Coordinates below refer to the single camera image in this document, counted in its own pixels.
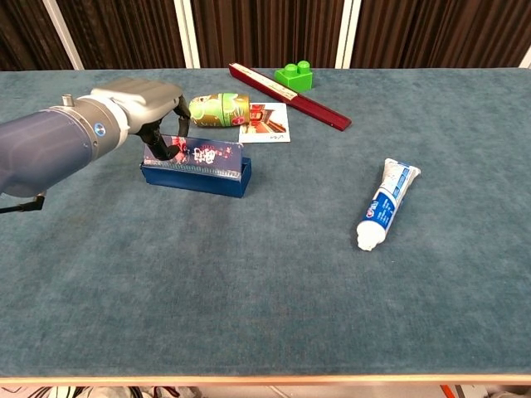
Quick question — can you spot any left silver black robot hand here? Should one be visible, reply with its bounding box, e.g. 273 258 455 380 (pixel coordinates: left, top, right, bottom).
90 78 192 163

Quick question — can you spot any dark brown pleated curtain panel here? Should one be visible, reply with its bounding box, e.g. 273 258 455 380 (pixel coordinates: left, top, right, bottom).
56 0 187 70
0 0 74 71
350 0 531 70
189 0 345 70

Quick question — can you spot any green painted nesting doll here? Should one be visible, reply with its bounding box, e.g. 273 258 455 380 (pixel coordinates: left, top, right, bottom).
187 93 251 129

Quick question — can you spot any white bordered photo card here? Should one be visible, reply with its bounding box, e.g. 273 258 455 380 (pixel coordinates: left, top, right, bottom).
239 102 291 143

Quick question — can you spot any green plastic building block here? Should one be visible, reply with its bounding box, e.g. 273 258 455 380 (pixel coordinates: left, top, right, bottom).
274 60 314 93

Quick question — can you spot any red chopsticks package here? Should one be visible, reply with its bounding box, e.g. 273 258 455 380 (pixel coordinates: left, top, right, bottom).
228 62 353 133

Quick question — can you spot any teal velvet table cloth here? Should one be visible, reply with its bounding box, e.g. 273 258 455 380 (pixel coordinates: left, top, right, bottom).
0 68 531 378

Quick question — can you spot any blue white toothpaste tube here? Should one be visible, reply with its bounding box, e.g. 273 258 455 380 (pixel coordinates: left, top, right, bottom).
355 158 421 252

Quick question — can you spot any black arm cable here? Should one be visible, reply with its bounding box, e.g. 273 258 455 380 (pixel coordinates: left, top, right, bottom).
0 194 46 215

